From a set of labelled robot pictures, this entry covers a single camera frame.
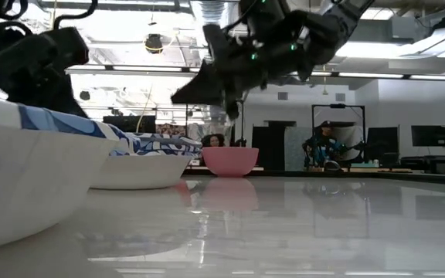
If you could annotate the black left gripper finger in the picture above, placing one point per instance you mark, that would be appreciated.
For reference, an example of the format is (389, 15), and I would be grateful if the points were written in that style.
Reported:
(58, 98)
(21, 95)

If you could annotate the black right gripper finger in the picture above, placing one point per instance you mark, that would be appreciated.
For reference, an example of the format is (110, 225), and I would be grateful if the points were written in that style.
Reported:
(207, 89)
(234, 102)

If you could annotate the pink plastic bowl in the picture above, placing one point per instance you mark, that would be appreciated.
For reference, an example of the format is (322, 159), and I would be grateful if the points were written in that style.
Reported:
(230, 162)

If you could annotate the blue patterned paper bowl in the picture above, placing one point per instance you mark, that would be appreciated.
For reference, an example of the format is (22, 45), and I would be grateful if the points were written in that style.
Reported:
(25, 173)
(141, 171)
(160, 143)

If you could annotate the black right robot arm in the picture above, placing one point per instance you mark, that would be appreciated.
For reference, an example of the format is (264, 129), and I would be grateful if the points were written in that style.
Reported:
(342, 19)

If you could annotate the person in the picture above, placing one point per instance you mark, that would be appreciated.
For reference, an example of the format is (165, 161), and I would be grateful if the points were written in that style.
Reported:
(325, 148)
(214, 140)

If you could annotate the black ceiling dome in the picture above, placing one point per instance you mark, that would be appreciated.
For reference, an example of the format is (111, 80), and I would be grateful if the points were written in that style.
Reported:
(153, 43)

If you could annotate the black stand with white panel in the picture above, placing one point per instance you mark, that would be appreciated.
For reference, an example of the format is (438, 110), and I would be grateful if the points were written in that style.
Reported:
(352, 135)

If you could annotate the black computer monitor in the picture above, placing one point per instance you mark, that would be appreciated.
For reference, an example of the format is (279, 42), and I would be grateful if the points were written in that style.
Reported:
(382, 143)
(429, 135)

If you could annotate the silver ceiling duct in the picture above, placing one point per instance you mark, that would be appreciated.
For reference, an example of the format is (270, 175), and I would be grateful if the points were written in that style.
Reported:
(212, 13)

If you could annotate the black wall screen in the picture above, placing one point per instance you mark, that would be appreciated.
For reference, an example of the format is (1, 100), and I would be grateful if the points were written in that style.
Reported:
(130, 123)

